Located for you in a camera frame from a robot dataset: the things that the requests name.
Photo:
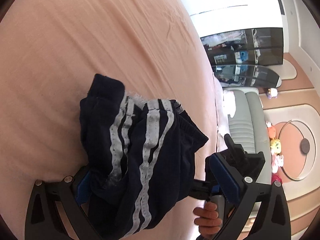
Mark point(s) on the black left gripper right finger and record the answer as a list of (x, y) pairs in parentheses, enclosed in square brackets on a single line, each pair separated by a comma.
[(272, 220)]

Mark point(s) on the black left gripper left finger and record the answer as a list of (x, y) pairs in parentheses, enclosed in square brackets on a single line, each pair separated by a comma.
[(53, 207)]

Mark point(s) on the navy striped shorts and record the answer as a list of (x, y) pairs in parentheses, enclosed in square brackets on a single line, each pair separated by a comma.
[(141, 157)]

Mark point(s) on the person's right hand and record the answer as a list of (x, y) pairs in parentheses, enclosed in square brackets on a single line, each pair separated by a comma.
[(207, 219)]

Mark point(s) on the magenta plush toy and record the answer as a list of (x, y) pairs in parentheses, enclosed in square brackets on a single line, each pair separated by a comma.
[(276, 177)]

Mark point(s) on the pink white plush toy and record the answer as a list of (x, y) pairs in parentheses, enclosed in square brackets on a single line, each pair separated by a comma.
[(277, 162)]

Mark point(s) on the green padded headboard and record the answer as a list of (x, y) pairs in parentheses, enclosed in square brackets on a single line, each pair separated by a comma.
[(246, 122)]

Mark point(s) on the yellow plush toy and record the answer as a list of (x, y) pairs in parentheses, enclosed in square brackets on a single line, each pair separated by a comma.
[(275, 146)]

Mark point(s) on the orange plush toy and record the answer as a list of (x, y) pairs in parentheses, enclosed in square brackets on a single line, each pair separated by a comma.
[(271, 130)]

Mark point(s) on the purple white plush toy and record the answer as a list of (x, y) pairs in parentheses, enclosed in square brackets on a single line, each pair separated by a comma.
[(272, 93)]

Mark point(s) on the black glass display cabinet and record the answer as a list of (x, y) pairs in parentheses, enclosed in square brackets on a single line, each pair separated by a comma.
[(241, 58)]

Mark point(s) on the pink bed sheet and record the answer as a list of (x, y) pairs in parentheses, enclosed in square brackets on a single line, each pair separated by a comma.
[(50, 52)]

